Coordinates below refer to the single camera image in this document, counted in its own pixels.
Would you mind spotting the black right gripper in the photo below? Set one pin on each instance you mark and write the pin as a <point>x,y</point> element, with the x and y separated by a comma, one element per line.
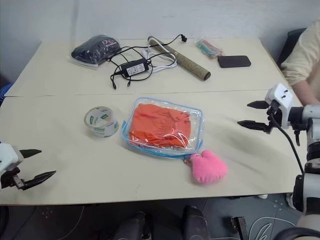
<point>275,117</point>

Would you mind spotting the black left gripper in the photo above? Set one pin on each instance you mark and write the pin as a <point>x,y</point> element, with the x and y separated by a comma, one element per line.
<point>8,178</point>

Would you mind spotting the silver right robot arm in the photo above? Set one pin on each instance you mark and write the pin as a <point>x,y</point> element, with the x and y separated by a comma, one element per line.
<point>310,111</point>

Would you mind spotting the clear pouch with orange cloth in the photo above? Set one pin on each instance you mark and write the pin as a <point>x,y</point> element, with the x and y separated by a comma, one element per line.
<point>197,117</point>

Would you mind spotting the clear bag of colourful items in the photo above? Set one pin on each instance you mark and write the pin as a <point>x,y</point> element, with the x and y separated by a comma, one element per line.
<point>208,47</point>

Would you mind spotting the orange cloth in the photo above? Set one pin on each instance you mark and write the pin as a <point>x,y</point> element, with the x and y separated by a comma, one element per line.
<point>155,122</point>

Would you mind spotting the black garment in clear bag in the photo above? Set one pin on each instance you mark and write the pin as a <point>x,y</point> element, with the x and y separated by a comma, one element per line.
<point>92,51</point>

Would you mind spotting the black smartphone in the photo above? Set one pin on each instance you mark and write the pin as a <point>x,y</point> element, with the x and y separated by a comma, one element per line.
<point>234,61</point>

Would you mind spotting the pink plush heart charm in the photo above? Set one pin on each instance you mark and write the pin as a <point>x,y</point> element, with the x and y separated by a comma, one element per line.
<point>208,167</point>

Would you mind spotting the person in beige shirt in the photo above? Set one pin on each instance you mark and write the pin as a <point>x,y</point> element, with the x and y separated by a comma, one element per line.
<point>305,57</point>

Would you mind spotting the blue object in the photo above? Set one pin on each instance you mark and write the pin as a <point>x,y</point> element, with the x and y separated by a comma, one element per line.
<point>4,93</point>

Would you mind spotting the black chair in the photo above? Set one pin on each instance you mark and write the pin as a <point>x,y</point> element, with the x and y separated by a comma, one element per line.
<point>290,45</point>

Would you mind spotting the brown cardboard tube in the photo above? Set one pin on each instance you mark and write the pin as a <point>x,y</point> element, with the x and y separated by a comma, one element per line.
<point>190,65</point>

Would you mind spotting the clear packing tape roll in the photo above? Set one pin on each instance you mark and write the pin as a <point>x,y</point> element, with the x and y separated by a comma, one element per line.
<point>110,125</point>

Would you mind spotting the dark rounded shape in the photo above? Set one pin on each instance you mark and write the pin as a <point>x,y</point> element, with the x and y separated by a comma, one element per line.
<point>135,227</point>

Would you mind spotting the black power adapter brick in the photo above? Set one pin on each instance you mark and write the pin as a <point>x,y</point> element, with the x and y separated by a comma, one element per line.
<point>133,68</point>

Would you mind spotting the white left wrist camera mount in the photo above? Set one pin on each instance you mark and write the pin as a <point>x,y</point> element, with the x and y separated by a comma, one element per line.
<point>8,155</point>

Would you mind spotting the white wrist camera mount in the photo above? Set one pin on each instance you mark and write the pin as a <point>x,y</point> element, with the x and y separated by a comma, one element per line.
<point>8,155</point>
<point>280,93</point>

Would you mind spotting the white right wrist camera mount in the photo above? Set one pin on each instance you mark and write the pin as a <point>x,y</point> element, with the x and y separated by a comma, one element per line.
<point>280,93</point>

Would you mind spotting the black metal bracket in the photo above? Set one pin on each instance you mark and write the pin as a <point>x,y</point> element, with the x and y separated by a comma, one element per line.
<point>238,226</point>

